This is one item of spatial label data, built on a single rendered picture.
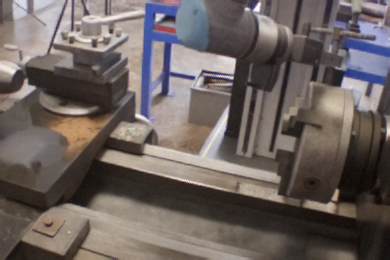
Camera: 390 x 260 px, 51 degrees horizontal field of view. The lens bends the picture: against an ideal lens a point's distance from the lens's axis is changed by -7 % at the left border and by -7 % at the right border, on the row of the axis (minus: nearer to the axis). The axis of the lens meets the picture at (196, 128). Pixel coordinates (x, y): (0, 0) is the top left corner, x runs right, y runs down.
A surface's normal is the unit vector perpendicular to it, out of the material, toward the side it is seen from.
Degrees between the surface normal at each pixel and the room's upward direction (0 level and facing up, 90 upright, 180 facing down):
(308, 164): 81
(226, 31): 84
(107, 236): 0
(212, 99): 90
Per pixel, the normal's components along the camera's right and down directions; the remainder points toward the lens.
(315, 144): -0.18, 0.04
